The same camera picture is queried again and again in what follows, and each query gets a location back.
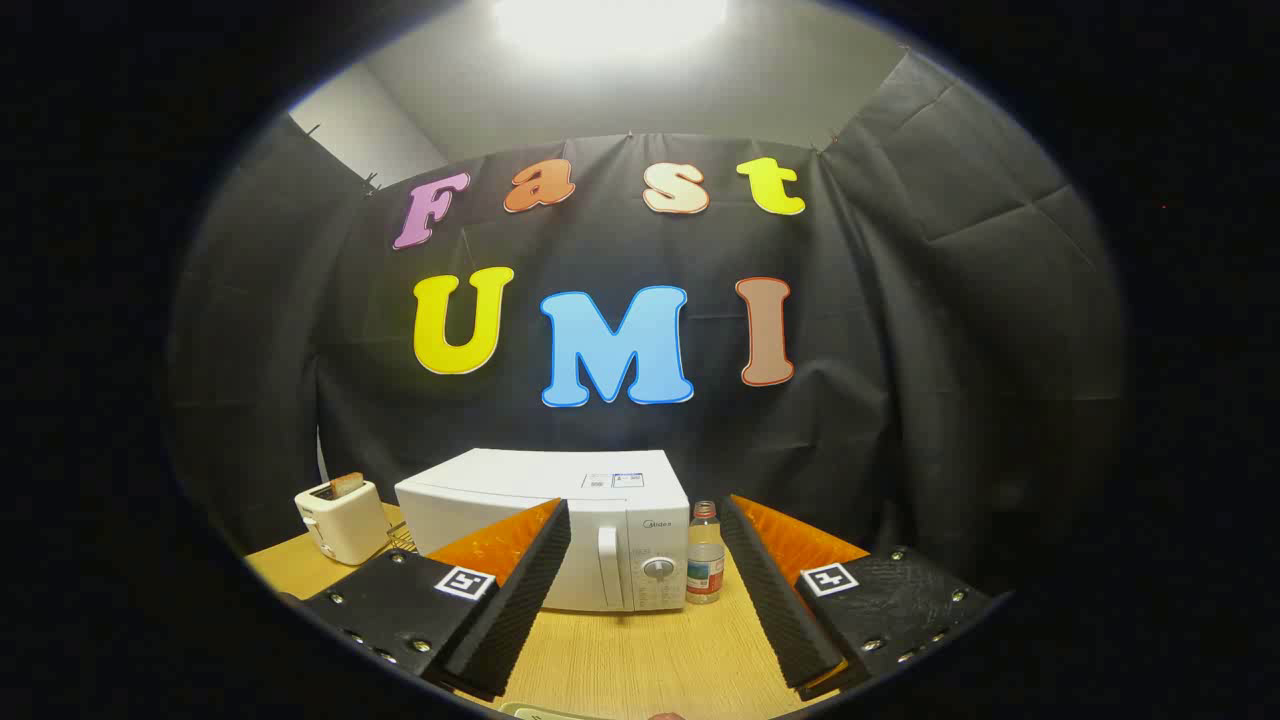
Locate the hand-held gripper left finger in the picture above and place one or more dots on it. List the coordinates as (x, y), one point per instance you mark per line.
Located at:
(520, 600)

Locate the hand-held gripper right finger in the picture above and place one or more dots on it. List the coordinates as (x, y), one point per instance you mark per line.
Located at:
(775, 600)

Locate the white microwave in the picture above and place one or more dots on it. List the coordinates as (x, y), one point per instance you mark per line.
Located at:
(520, 490)

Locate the clear plastic bottle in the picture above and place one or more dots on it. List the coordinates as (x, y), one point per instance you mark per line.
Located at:
(704, 560)

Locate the white toaster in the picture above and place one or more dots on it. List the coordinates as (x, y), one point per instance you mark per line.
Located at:
(345, 522)

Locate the toast slice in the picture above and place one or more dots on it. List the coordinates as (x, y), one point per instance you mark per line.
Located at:
(348, 485)

